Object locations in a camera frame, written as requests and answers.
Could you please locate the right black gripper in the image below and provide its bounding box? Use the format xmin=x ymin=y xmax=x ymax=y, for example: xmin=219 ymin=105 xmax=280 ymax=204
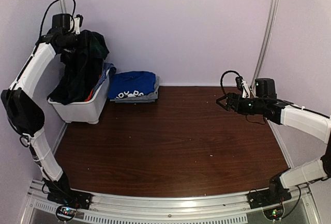
xmin=216 ymin=93 xmax=266 ymax=115

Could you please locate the dark green plaid shirt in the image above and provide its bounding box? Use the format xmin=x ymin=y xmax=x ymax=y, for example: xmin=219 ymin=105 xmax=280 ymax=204
xmin=47 ymin=30 xmax=109 ymax=105

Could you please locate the blue t-shirt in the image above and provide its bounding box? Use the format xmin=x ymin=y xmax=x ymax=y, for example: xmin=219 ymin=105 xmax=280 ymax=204
xmin=108 ymin=71 xmax=156 ymax=100

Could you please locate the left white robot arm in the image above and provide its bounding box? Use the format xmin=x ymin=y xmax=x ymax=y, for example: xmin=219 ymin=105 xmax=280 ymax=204
xmin=1 ymin=14 xmax=83 ymax=205

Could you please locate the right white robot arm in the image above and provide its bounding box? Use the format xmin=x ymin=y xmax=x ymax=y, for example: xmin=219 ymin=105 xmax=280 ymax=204
xmin=216 ymin=76 xmax=330 ymax=204

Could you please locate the white plastic laundry bin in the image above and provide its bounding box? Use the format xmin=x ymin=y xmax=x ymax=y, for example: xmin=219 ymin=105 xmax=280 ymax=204
xmin=48 ymin=76 xmax=110 ymax=125

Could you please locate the blue checkered garment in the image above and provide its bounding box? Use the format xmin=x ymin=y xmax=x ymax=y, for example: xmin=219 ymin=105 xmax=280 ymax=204
xmin=91 ymin=62 xmax=117 ymax=97

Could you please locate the orange garment in bin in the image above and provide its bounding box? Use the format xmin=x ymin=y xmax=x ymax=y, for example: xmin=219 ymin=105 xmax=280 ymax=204
xmin=86 ymin=93 xmax=92 ymax=101

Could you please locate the folded grey button shirt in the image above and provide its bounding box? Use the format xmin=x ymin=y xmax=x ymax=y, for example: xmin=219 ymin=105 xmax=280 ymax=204
xmin=109 ymin=76 xmax=160 ymax=103

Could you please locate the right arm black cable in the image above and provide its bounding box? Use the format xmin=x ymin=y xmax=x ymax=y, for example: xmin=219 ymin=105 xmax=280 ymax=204
xmin=220 ymin=70 xmax=243 ymax=93

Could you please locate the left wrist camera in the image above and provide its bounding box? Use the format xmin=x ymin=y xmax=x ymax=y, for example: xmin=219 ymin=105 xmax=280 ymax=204
xmin=69 ymin=14 xmax=83 ymax=35

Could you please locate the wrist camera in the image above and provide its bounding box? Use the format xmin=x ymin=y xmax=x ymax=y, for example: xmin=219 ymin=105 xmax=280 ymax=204
xmin=69 ymin=14 xmax=83 ymax=35
xmin=235 ymin=76 xmax=250 ymax=98

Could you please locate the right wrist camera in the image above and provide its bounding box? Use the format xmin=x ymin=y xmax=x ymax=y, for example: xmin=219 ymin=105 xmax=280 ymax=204
xmin=235 ymin=76 xmax=250 ymax=98

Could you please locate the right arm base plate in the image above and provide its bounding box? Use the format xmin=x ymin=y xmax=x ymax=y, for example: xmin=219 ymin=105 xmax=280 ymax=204
xmin=246 ymin=189 xmax=292 ymax=209

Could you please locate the front aluminium rail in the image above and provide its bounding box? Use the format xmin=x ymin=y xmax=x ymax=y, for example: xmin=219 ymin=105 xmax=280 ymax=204
xmin=19 ymin=180 xmax=321 ymax=223

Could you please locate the right aluminium frame post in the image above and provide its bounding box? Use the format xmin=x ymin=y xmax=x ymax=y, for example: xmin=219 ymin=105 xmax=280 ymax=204
xmin=252 ymin=0 xmax=280 ymax=83

